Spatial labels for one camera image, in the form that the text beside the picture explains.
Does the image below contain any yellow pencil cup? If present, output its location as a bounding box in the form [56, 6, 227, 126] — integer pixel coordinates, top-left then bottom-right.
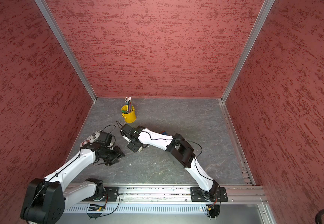
[121, 105, 137, 123]

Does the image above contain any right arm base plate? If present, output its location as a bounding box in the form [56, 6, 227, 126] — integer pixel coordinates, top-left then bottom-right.
[190, 186, 228, 203]

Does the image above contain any flag patterned pouch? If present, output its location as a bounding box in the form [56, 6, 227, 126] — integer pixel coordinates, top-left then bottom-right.
[80, 130, 102, 148]

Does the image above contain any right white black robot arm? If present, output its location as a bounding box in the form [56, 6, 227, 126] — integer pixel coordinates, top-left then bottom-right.
[120, 124, 219, 202]

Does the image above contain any aluminium front rail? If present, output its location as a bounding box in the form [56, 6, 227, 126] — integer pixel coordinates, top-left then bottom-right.
[104, 183, 269, 204]

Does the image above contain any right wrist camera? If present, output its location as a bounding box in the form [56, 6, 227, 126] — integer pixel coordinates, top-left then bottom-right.
[120, 124, 135, 141]

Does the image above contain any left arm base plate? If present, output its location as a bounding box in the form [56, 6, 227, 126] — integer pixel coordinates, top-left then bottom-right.
[83, 186, 120, 203]

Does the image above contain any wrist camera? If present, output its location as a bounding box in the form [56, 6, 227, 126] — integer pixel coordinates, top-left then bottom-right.
[120, 124, 135, 141]
[96, 132, 116, 148]

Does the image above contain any coloured pencils bundle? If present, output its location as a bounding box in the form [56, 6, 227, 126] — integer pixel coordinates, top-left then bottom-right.
[123, 97, 133, 114]

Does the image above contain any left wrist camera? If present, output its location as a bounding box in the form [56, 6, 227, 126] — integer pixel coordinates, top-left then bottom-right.
[96, 132, 116, 148]

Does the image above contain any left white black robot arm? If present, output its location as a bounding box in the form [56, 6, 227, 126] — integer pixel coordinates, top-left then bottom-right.
[20, 143, 125, 224]

